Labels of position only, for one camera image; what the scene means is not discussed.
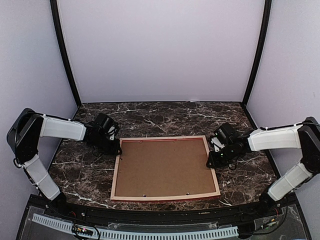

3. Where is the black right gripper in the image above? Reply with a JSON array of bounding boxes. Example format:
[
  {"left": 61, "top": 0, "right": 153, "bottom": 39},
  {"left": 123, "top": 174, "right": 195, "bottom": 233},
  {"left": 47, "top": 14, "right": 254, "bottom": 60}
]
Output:
[{"left": 206, "top": 143, "right": 237, "bottom": 169}]

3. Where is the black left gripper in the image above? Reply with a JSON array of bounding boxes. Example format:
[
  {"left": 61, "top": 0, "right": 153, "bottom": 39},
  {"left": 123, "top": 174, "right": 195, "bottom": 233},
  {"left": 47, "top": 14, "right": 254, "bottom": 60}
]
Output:
[{"left": 91, "top": 134, "right": 122, "bottom": 156}]

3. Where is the brown cardboard backing board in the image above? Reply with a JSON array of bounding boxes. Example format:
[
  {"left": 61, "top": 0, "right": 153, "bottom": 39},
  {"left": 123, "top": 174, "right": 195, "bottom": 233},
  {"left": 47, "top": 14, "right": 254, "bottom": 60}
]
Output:
[{"left": 114, "top": 137, "right": 217, "bottom": 197}]

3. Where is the red wooden picture frame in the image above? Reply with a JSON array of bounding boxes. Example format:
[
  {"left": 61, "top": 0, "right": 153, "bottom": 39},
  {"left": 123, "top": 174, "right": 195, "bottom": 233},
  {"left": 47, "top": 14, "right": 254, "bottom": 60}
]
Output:
[{"left": 109, "top": 135, "right": 221, "bottom": 202}]

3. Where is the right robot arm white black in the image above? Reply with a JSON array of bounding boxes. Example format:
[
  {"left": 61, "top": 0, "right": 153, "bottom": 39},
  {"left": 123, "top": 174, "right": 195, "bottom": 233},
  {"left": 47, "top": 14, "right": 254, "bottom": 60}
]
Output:
[{"left": 206, "top": 116, "right": 320, "bottom": 217}]

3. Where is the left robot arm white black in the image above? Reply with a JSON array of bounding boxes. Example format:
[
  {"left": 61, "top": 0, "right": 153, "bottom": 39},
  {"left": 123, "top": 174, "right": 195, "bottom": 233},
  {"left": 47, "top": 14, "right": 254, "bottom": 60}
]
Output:
[{"left": 6, "top": 108, "right": 122, "bottom": 218}]

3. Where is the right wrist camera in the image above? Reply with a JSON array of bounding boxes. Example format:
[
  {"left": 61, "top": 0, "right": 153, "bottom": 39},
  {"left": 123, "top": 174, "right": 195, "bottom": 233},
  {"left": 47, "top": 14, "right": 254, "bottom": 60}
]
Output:
[{"left": 210, "top": 138, "right": 221, "bottom": 152}]

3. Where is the black front rail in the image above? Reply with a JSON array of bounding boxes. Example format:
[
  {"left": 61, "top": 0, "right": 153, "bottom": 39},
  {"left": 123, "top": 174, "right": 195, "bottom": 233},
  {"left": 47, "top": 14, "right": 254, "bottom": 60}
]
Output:
[{"left": 27, "top": 194, "right": 296, "bottom": 227}]

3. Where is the white slotted cable duct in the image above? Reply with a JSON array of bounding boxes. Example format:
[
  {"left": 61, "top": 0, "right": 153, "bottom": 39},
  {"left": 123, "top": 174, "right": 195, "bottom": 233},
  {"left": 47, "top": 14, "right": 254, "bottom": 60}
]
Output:
[{"left": 31, "top": 213, "right": 239, "bottom": 240}]

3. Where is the left black corner post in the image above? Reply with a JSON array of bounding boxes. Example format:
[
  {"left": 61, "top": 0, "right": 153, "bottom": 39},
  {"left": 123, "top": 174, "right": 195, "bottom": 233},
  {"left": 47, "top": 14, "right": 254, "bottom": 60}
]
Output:
[{"left": 49, "top": 0, "right": 82, "bottom": 108}]

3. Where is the black corner post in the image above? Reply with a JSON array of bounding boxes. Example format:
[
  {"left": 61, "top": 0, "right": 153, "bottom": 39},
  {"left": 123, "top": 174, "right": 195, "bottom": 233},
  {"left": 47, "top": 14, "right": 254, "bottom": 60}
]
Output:
[
  {"left": 49, "top": 0, "right": 82, "bottom": 108},
  {"left": 242, "top": 0, "right": 272, "bottom": 108}
]

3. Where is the right black corner post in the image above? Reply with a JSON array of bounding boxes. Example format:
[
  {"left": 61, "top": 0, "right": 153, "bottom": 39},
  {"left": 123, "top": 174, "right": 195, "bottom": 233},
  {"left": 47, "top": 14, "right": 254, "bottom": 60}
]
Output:
[{"left": 242, "top": 0, "right": 272, "bottom": 108}]

